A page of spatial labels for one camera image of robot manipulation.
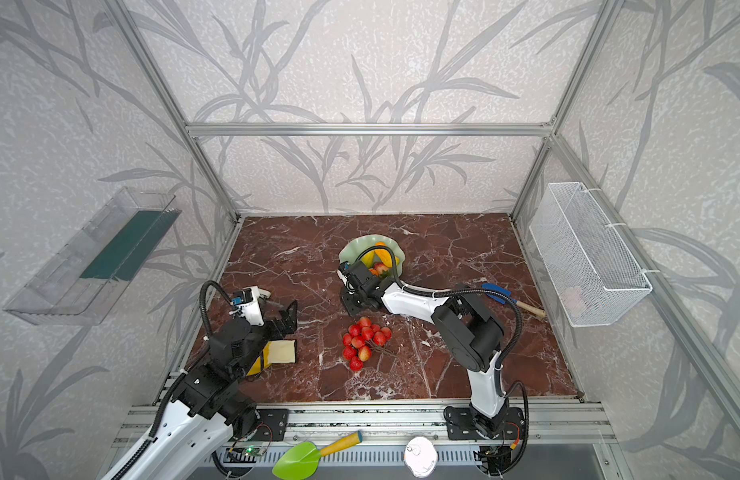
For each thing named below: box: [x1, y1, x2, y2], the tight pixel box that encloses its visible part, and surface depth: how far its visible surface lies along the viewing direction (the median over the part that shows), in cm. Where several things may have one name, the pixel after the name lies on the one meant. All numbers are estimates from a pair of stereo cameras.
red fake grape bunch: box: [342, 316, 393, 372], surface depth 84 cm
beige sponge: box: [268, 339, 296, 364], surface depth 86 cm
